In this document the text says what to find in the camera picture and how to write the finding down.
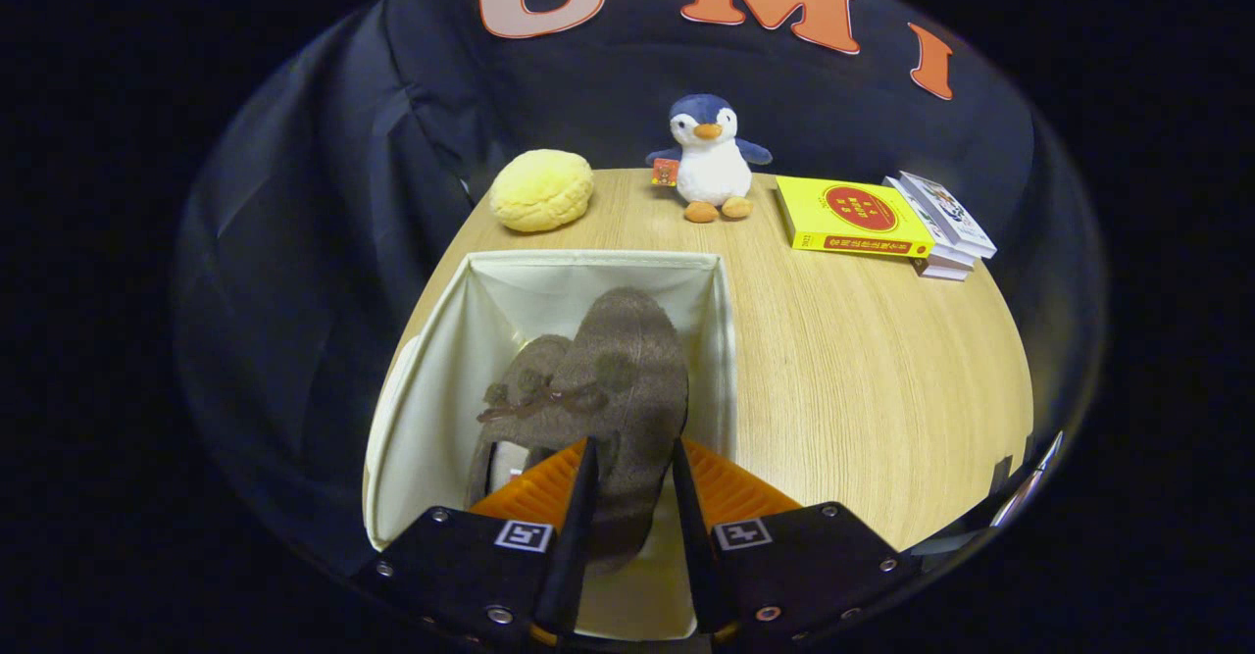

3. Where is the cream fabric storage box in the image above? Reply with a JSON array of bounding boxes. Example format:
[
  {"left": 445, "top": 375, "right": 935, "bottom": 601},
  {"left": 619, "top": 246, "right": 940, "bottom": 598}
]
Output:
[{"left": 363, "top": 249, "right": 736, "bottom": 640}]

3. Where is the white illustrated book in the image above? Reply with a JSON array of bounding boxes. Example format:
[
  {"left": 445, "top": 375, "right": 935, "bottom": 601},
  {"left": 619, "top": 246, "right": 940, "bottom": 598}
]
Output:
[{"left": 897, "top": 172, "right": 998, "bottom": 259}]

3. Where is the brown fuzzy shoe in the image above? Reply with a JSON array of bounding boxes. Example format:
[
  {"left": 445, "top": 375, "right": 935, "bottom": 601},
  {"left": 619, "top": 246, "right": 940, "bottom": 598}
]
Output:
[
  {"left": 549, "top": 286, "right": 690, "bottom": 577},
  {"left": 466, "top": 333, "right": 609, "bottom": 508}
]

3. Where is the silver metal bar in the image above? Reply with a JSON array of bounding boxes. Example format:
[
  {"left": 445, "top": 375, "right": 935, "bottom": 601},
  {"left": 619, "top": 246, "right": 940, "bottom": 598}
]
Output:
[{"left": 990, "top": 430, "right": 1065, "bottom": 528}]

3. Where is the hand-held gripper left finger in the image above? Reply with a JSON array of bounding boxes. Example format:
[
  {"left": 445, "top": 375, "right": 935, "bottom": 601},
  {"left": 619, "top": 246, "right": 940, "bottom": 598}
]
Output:
[{"left": 353, "top": 436, "right": 600, "bottom": 643}]

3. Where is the yellow round plush cushion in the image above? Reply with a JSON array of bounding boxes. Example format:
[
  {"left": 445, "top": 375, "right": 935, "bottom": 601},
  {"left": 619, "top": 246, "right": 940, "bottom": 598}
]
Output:
[{"left": 489, "top": 149, "right": 595, "bottom": 233}]

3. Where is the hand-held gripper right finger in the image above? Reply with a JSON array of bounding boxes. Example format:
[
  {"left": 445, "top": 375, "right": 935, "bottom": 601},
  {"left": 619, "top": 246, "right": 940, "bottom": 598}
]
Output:
[{"left": 670, "top": 436, "right": 921, "bottom": 642}]

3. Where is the penguin plush toy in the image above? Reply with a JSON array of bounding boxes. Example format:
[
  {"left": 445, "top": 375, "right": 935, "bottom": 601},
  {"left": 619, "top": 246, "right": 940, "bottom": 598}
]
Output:
[{"left": 645, "top": 94, "right": 774, "bottom": 224}]

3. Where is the yellow book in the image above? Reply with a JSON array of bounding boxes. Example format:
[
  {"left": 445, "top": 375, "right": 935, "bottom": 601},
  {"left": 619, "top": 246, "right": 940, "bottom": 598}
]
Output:
[{"left": 775, "top": 176, "right": 937, "bottom": 259}]

